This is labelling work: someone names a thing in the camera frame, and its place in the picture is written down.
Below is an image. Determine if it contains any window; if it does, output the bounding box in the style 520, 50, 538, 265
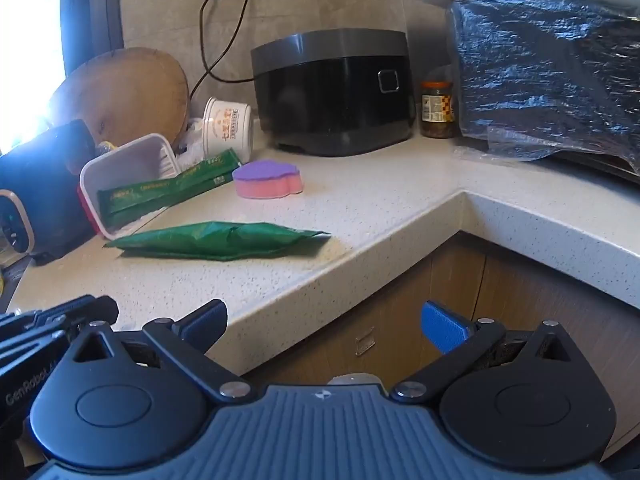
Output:
0, 0, 125, 156

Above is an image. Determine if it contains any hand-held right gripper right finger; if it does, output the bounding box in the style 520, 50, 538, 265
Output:
390, 301, 576, 403

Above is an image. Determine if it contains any round wooden cutting board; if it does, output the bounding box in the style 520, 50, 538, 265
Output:
50, 47, 191, 146

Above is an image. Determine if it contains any white plastic container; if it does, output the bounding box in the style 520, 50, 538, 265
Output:
77, 132, 181, 240

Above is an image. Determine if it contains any cabinet handle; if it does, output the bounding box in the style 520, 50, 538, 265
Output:
355, 327, 377, 357

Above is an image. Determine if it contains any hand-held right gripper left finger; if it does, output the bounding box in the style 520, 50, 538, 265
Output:
65, 299, 253, 403

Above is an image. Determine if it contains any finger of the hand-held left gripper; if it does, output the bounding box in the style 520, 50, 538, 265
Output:
0, 295, 120, 359

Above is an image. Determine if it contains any white paper cup orange print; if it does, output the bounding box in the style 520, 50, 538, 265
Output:
201, 96, 255, 163

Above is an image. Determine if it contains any crumpled white plastic bag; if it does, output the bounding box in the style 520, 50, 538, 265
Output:
172, 117, 211, 171

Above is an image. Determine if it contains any black plastic wrapped appliance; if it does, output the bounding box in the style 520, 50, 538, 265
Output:
446, 0, 640, 176

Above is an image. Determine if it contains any glass pickle jar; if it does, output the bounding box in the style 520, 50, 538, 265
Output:
419, 79, 457, 140

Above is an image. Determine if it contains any long green packet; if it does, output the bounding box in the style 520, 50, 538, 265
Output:
96, 149, 242, 211
102, 170, 243, 228

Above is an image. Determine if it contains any white rimmed dark device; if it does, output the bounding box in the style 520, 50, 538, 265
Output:
0, 189, 36, 256

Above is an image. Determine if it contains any black rice cooker power cable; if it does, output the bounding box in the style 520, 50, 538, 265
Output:
199, 0, 257, 84

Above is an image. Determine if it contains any green plastic bag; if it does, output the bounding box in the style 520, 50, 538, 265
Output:
102, 221, 332, 262

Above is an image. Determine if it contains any pink and purple sponge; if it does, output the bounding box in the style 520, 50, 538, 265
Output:
231, 160, 306, 201

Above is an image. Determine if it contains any black rice cooker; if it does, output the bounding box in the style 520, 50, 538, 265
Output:
250, 29, 417, 157

